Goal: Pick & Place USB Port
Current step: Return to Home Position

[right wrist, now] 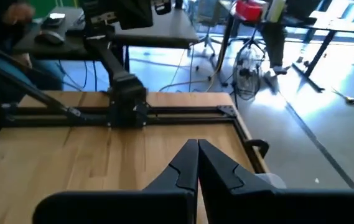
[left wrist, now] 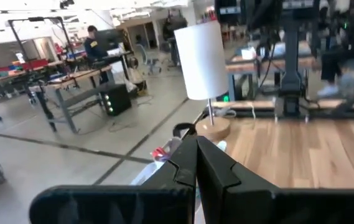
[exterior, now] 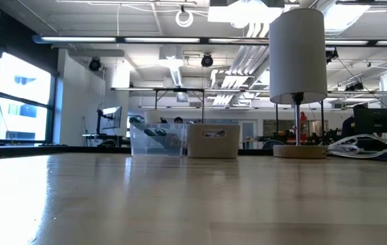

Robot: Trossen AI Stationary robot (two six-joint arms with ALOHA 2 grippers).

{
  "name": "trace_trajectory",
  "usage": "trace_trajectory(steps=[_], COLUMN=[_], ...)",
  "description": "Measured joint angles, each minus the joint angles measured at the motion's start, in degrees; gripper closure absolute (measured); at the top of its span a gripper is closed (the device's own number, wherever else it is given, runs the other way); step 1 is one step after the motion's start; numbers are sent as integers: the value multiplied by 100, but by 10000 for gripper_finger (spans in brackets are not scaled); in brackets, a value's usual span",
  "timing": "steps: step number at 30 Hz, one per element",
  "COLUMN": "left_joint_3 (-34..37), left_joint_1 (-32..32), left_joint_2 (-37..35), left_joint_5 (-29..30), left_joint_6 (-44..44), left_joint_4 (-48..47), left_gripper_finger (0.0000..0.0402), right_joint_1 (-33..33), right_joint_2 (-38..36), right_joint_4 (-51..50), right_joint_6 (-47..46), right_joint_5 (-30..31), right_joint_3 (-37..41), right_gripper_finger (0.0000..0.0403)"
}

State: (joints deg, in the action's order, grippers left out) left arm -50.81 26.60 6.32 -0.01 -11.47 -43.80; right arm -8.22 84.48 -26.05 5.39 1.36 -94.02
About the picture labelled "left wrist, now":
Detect black computer tower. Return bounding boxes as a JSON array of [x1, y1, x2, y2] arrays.
[[101, 83, 133, 118]]

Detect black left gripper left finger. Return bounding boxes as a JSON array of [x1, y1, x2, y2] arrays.
[[29, 136, 198, 224]]

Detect clear plastic bin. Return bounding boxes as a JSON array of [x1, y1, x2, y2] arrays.
[[129, 136, 198, 187]]

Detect person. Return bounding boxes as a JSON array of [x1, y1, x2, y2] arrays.
[[83, 24, 111, 85], [316, 6, 347, 98]]

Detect grey office chair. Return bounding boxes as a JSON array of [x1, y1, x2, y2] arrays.
[[136, 43, 162, 75]]

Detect black aluminium table frame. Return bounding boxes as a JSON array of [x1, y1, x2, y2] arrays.
[[192, 79, 354, 138]]

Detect black computer monitor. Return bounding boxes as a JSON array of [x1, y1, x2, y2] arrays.
[[95, 28, 124, 53]]

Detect red USB cable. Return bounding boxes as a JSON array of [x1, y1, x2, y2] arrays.
[[151, 146, 169, 160]]

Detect white lamp cord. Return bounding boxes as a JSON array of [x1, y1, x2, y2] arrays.
[[215, 102, 258, 121]]

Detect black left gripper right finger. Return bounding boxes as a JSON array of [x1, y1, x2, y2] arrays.
[[197, 136, 354, 224]]

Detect black table clamp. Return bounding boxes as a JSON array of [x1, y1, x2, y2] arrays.
[[172, 122, 198, 139]]

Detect white shade table lamp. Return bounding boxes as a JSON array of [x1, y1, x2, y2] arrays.
[[173, 20, 232, 143]]

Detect purple USB cable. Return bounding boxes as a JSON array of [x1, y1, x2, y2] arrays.
[[162, 138, 183, 161]]

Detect black metal rig frame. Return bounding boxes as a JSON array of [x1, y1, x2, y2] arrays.
[[7, 16, 72, 72]]

